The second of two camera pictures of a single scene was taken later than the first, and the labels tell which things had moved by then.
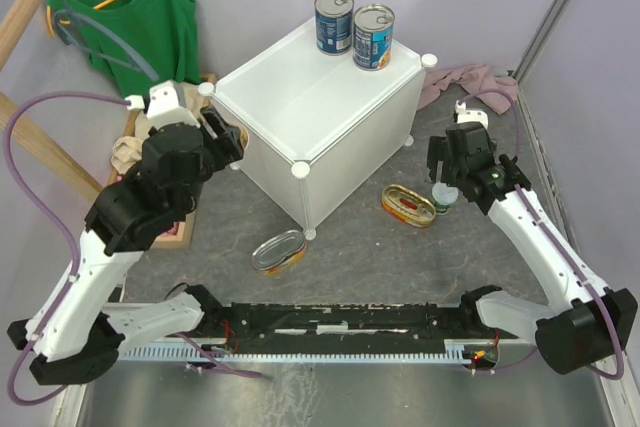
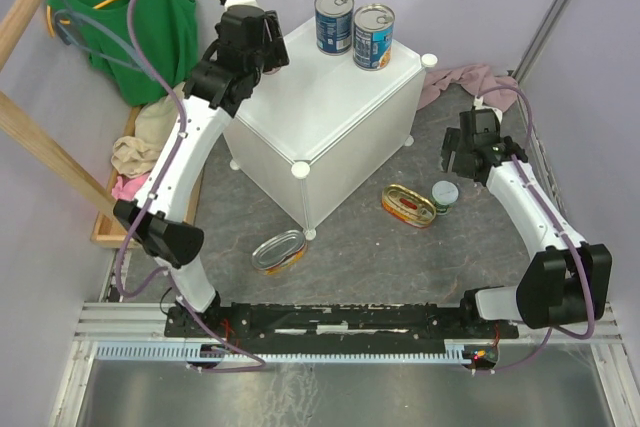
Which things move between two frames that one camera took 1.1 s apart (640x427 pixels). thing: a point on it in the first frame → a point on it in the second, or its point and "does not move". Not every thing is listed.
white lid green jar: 443,197 does not move
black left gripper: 228,144 → 278,54
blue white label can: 373,31 does not move
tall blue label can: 334,11 does not move
